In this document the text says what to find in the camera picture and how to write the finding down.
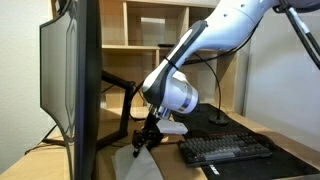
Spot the grey mechanical keyboard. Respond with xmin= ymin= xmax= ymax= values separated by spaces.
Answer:
xmin=177 ymin=131 xmax=274 ymax=168

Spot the black monitor cable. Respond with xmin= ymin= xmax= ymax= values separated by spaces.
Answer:
xmin=24 ymin=124 xmax=68 ymax=156

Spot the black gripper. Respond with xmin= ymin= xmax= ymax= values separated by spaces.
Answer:
xmin=131 ymin=113 xmax=165 ymax=159

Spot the black monitor stand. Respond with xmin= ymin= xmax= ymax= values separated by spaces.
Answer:
xmin=95 ymin=69 xmax=136 ymax=152

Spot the black desk mat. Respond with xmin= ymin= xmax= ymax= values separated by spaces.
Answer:
xmin=166 ymin=102 xmax=320 ymax=180

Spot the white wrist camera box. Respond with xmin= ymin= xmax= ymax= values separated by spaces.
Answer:
xmin=155 ymin=118 xmax=189 ymax=136

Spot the black curved monitor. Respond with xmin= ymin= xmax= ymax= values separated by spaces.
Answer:
xmin=38 ymin=0 xmax=103 ymax=180

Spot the black computer mouse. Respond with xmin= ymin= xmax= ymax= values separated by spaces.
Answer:
xmin=255 ymin=133 xmax=276 ymax=150

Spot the black gooseneck desk lamp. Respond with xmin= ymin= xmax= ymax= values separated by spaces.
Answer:
xmin=157 ymin=43 xmax=230 ymax=126

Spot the wooden shelf unit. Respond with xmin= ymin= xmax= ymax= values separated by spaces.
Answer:
xmin=49 ymin=0 xmax=252 ymax=116

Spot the black keyboard cable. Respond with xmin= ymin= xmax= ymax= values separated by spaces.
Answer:
xmin=109 ymin=139 xmax=182 ymax=150

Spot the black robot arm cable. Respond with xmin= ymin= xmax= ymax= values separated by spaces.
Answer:
xmin=273 ymin=0 xmax=320 ymax=72

